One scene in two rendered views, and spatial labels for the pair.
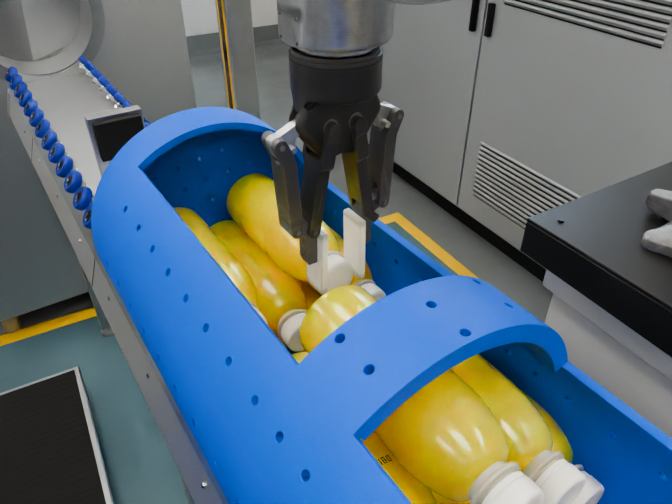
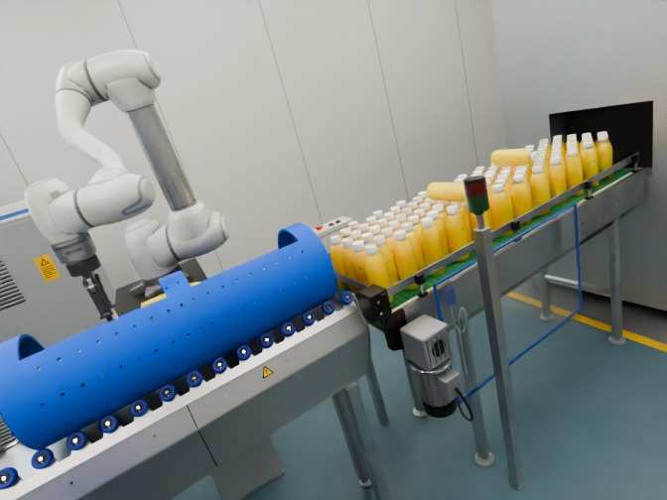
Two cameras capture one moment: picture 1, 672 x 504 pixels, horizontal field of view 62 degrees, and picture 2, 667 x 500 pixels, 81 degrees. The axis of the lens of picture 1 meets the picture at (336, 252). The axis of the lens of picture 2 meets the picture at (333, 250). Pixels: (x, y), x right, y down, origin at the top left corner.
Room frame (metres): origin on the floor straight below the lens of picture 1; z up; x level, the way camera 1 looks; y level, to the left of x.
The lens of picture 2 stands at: (-0.33, 0.95, 1.55)
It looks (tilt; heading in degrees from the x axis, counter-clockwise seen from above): 19 degrees down; 277
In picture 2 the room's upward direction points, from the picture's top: 16 degrees counter-clockwise
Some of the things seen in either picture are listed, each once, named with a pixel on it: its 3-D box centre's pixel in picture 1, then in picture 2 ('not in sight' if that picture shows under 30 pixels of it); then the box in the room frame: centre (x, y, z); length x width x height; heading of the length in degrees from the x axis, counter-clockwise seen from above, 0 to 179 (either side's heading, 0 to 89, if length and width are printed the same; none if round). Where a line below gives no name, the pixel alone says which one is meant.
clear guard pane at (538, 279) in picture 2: not in sight; (519, 298); (-0.79, -0.44, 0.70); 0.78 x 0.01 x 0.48; 33
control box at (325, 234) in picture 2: not in sight; (332, 235); (-0.13, -0.67, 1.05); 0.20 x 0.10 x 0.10; 33
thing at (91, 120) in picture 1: (123, 151); not in sight; (1.00, 0.41, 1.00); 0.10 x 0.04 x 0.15; 123
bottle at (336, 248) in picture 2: not in sight; (342, 263); (-0.16, -0.46, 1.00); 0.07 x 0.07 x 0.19
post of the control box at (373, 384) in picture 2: not in sight; (361, 341); (-0.13, -0.67, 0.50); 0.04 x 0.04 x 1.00; 33
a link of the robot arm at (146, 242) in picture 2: not in sight; (151, 246); (0.57, -0.52, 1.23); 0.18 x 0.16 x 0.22; 10
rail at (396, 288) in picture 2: not in sight; (537, 210); (-0.96, -0.63, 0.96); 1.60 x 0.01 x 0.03; 33
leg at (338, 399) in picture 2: not in sight; (349, 429); (-0.02, -0.34, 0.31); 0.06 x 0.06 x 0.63; 33
